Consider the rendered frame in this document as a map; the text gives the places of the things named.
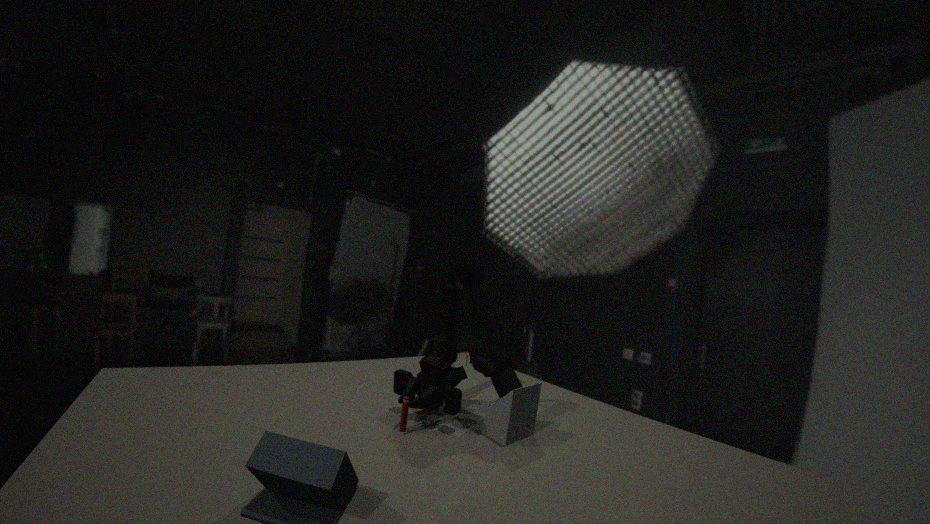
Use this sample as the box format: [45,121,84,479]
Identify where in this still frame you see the dark red peg with grey band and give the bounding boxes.
[399,396,410,432]

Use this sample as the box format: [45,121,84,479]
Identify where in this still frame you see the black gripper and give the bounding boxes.
[393,369,462,416]

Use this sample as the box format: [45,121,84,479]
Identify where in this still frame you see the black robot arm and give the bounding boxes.
[416,256,523,399]

